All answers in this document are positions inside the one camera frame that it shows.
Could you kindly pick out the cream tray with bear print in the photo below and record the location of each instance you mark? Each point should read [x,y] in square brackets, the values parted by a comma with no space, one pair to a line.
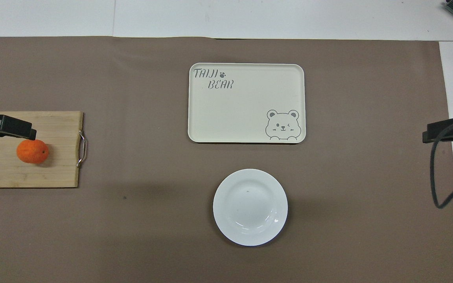
[242,106]

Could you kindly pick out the white round plate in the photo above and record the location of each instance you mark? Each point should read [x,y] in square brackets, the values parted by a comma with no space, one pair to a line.
[250,207]

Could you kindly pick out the orange fruit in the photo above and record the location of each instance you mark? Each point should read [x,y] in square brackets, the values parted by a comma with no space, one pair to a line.
[32,151]

